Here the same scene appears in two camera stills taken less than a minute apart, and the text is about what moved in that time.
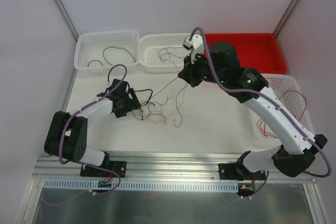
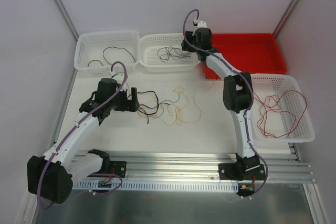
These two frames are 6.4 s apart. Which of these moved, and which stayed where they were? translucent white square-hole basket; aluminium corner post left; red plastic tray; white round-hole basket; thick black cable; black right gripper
Moved: black right gripper
Stayed: aluminium corner post left; red plastic tray; white round-hole basket; translucent white square-hole basket; thick black cable
